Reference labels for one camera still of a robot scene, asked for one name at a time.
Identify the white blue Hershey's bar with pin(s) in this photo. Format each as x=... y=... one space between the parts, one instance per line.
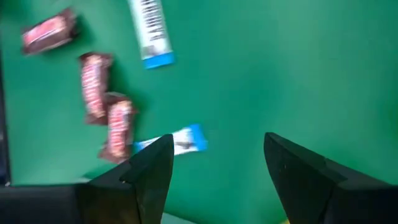
x=189 y=140
x=152 y=31

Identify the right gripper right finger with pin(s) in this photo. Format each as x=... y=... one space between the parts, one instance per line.
x=298 y=186

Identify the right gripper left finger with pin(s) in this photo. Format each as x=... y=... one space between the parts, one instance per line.
x=149 y=186

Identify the brown PayDay candy bar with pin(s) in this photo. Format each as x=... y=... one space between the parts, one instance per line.
x=93 y=87
x=48 y=32
x=119 y=130

